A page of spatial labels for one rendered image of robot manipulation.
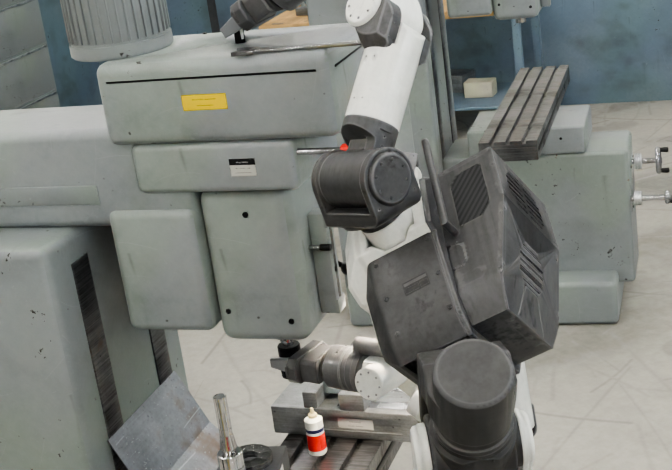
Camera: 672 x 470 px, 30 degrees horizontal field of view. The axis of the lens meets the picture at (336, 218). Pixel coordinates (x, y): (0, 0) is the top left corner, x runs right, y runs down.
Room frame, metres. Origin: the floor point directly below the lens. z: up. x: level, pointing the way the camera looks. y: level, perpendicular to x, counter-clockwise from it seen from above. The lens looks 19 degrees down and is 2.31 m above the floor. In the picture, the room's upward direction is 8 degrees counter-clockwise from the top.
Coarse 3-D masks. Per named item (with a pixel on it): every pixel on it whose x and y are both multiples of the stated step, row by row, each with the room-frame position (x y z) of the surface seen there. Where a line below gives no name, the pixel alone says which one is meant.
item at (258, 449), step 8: (248, 448) 2.14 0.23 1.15; (256, 448) 2.14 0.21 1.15; (264, 448) 2.13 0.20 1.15; (272, 448) 2.15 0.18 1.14; (280, 448) 2.15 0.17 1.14; (248, 456) 2.13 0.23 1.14; (256, 456) 2.12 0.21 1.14; (264, 456) 2.10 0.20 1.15; (272, 456) 2.11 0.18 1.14; (280, 456) 2.12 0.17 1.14; (248, 464) 2.08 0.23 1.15; (256, 464) 2.07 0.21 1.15; (264, 464) 2.08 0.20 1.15; (272, 464) 2.09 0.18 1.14; (280, 464) 2.10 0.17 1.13; (288, 464) 2.15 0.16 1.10
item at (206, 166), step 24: (144, 144) 2.31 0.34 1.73; (168, 144) 2.29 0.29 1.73; (192, 144) 2.27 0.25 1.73; (216, 144) 2.25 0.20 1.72; (240, 144) 2.23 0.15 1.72; (264, 144) 2.21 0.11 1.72; (288, 144) 2.20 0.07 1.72; (312, 144) 2.28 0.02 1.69; (336, 144) 2.40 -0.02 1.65; (144, 168) 2.30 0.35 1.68; (168, 168) 2.28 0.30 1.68; (192, 168) 2.27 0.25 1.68; (216, 168) 2.25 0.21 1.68; (240, 168) 2.23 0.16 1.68; (264, 168) 2.21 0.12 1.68; (288, 168) 2.20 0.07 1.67; (312, 168) 2.27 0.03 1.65; (144, 192) 2.31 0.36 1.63; (168, 192) 2.30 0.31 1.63
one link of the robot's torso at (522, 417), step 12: (516, 408) 1.68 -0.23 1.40; (528, 420) 1.65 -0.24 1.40; (420, 432) 1.65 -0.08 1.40; (528, 432) 1.63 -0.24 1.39; (420, 444) 1.64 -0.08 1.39; (528, 444) 1.63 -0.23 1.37; (420, 456) 1.63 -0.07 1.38; (528, 456) 1.63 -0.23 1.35; (420, 468) 1.62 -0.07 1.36; (432, 468) 1.62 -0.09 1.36; (528, 468) 1.66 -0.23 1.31
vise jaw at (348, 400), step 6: (342, 390) 2.51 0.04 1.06; (342, 396) 2.49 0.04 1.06; (348, 396) 2.48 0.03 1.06; (354, 396) 2.48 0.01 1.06; (360, 396) 2.47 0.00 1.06; (342, 402) 2.49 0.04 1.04; (348, 402) 2.48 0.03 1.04; (354, 402) 2.48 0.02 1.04; (360, 402) 2.47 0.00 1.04; (366, 402) 2.48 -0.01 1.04; (342, 408) 2.49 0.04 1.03; (348, 408) 2.48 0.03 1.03; (354, 408) 2.48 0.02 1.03; (360, 408) 2.47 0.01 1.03; (366, 408) 2.48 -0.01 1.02
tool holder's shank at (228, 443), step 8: (216, 400) 2.00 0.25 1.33; (224, 400) 2.01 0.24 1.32; (216, 408) 2.01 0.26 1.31; (224, 408) 2.00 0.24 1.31; (216, 416) 2.01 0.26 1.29; (224, 416) 2.00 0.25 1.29; (224, 424) 2.00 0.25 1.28; (224, 432) 2.00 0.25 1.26; (232, 432) 2.01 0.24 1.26; (224, 440) 2.00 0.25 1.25; (232, 440) 2.01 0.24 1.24; (224, 448) 2.00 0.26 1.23; (232, 448) 2.00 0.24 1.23
